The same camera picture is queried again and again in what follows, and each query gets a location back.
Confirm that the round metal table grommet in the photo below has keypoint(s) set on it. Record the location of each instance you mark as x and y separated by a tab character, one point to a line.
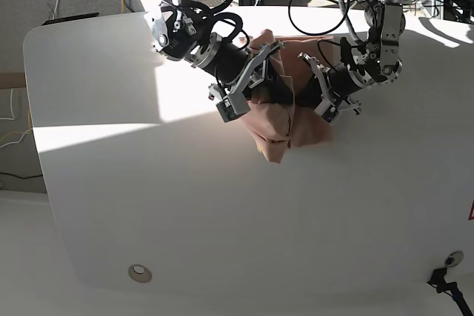
139	273

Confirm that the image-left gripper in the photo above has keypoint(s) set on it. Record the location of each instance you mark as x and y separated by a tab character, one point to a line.
246	71

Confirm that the red warning sticker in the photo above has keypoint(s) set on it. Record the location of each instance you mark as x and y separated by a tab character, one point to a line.
471	214

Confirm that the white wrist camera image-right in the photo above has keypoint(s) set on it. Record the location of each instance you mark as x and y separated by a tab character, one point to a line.
327	111

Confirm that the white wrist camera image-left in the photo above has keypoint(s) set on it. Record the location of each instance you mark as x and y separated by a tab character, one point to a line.
232	109

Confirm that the right round table grommet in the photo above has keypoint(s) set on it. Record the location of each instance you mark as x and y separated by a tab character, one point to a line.
454	259

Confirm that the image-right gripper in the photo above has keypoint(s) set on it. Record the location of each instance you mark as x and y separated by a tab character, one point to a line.
333	85

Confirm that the black clamp with cable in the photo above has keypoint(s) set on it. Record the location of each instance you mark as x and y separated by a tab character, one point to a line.
438	282

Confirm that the salmon pink T-shirt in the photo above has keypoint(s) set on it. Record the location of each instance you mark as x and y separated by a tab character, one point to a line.
274	127

